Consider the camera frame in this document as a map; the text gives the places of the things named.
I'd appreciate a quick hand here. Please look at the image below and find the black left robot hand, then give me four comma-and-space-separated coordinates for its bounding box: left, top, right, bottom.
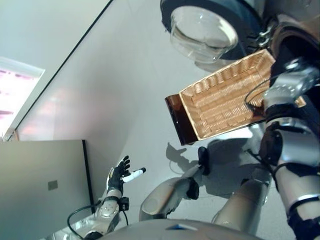
106, 155, 146, 193

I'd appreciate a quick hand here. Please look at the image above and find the round washing machine door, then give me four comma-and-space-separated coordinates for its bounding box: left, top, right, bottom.
159, 0, 266, 68

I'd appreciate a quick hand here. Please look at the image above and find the dark grey washing machine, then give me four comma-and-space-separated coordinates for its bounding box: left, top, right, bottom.
239, 0, 320, 126

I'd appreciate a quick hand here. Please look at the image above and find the grey left robot leg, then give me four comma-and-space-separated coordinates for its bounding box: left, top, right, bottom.
138, 164, 203, 222

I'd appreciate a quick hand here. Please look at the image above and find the grey robot leg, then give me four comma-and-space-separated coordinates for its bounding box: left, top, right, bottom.
138, 164, 203, 222
212, 178, 272, 236

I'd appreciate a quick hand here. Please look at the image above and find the grey robot torso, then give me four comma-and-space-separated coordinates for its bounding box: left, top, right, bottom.
44, 218, 261, 240

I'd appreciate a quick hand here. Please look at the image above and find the grey cabinet with black edge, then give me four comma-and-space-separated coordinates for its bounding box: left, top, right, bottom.
0, 139, 95, 240

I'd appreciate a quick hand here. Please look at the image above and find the glossy brown wooden table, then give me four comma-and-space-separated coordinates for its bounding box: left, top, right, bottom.
164, 94, 266, 146

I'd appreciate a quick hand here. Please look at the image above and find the rectangular wicker laundry basket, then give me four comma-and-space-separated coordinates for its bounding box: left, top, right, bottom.
179, 48, 307, 140

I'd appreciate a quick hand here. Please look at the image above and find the grey right robot leg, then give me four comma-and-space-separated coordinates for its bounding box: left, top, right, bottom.
212, 178, 272, 236

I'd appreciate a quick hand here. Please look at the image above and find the white framed window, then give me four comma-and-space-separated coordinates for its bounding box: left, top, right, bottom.
0, 56, 46, 133

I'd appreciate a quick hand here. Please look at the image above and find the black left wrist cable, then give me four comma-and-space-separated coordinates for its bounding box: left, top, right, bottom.
67, 201, 128, 237

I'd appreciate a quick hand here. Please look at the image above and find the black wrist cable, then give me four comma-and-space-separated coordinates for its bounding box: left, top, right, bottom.
244, 74, 278, 113
67, 201, 128, 237

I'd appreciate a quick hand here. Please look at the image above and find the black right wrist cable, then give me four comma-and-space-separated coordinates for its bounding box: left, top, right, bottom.
244, 74, 278, 113

